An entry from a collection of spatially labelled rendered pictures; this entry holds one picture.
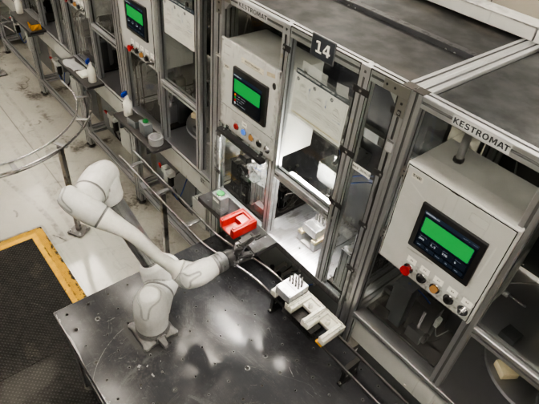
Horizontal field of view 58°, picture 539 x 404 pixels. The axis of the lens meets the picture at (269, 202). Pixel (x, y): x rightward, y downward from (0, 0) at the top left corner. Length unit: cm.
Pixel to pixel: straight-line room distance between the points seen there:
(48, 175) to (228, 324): 260
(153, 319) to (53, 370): 111
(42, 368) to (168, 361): 110
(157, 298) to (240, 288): 55
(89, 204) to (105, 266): 174
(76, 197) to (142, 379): 87
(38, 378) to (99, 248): 106
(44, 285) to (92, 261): 36
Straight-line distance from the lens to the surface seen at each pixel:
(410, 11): 244
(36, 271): 381
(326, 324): 234
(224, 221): 260
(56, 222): 416
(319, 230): 251
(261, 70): 220
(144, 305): 229
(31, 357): 339
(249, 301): 260
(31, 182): 460
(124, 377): 240
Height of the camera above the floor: 274
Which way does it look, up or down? 41 degrees down
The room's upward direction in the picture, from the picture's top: 6 degrees clockwise
